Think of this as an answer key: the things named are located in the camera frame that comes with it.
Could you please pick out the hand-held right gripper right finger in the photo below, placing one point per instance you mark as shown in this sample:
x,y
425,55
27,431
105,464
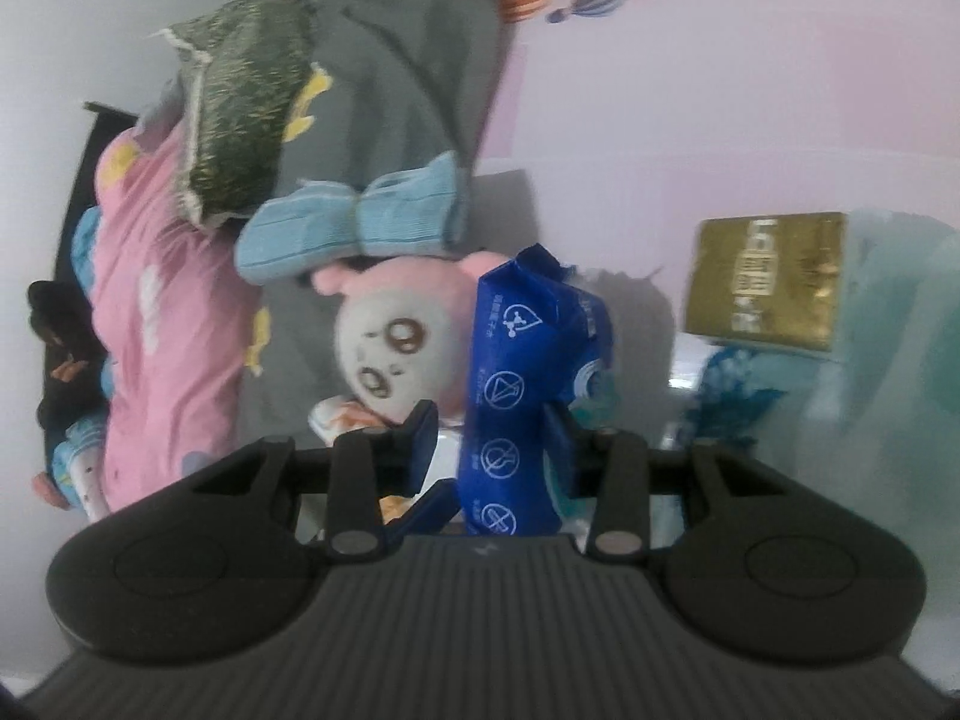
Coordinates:
x,y
559,457

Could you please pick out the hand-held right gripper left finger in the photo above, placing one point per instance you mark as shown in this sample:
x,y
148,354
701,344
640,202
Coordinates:
x,y
420,442

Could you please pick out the blue tissue packet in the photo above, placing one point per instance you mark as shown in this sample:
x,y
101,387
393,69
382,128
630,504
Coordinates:
x,y
510,360

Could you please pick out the pink plush toy blue bow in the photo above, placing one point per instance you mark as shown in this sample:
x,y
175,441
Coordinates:
x,y
375,345

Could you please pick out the gold foil packet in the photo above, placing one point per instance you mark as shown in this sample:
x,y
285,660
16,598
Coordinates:
x,y
765,281

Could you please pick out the pink blanket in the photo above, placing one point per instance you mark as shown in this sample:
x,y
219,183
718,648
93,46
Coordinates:
x,y
165,315

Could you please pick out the white plastic bag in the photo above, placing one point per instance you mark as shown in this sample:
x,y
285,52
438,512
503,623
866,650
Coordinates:
x,y
900,330

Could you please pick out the grey blanket yellow prints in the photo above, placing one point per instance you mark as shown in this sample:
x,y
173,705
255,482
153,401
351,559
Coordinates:
x,y
405,75

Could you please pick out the dark cloth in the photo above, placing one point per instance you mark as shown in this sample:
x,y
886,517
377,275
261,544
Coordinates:
x,y
64,345

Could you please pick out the green floral pillow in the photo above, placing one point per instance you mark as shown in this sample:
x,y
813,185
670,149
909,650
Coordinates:
x,y
240,105

